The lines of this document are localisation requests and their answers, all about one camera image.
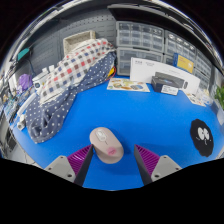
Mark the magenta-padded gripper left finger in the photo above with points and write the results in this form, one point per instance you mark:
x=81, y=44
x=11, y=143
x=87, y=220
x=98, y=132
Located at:
x=78, y=161

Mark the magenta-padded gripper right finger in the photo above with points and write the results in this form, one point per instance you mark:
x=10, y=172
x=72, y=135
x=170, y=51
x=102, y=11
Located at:
x=150, y=163

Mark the beige computer mouse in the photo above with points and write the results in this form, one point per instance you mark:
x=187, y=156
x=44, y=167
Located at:
x=106, y=146

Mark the black mouse pad with eyes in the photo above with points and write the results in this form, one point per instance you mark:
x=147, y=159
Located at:
x=197, y=144

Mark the navy polka dot cloth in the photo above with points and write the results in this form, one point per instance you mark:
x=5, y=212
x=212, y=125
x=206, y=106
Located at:
x=50, y=116

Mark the small black box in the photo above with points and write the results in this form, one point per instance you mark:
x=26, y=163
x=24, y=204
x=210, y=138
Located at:
x=159, y=83

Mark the white blue tissue pack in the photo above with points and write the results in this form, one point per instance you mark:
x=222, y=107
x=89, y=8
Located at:
x=204, y=95

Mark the white labelled container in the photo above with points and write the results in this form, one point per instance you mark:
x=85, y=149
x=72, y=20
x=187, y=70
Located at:
x=41, y=80

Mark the long white keyboard box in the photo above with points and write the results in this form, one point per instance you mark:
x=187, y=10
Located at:
x=146, y=70

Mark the red blue checked cloth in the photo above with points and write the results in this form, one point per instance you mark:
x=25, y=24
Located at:
x=76, y=66

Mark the purple soft object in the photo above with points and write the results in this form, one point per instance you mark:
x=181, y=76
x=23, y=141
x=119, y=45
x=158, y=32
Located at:
x=25, y=82

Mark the small yellow object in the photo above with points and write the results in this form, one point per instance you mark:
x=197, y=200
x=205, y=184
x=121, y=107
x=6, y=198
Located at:
x=112, y=72

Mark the green potted plant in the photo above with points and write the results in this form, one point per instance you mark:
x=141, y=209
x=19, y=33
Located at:
x=220, y=96

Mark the yellow and blue box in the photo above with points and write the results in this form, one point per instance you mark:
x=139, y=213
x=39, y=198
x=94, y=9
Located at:
x=184, y=63

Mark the white wicker basket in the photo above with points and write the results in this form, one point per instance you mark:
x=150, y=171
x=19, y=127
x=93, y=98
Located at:
x=78, y=39

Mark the dark wall shelf unit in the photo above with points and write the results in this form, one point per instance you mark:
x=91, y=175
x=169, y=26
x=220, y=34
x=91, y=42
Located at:
x=133, y=11

